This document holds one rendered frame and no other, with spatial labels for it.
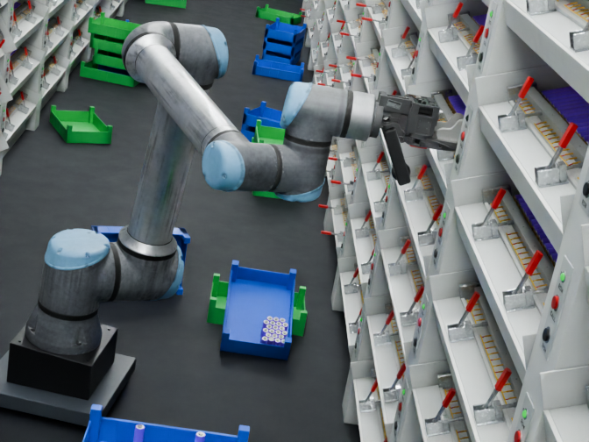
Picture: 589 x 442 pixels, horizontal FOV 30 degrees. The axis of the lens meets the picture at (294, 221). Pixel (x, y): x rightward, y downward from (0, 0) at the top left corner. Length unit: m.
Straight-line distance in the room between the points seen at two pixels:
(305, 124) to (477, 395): 0.62
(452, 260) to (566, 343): 0.73
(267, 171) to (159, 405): 1.07
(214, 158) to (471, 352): 0.58
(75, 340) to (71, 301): 0.11
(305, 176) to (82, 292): 0.85
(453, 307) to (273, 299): 1.43
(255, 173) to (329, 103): 0.19
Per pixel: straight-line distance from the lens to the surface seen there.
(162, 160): 2.59
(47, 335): 2.74
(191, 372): 3.06
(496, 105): 1.90
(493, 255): 1.74
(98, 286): 2.69
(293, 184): 2.02
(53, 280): 2.69
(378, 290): 2.78
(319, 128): 2.01
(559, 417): 1.32
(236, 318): 3.28
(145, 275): 2.72
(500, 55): 1.89
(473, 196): 1.95
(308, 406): 2.99
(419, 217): 2.41
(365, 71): 3.78
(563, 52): 1.49
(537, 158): 1.61
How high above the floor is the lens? 1.49
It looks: 20 degrees down
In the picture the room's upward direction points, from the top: 10 degrees clockwise
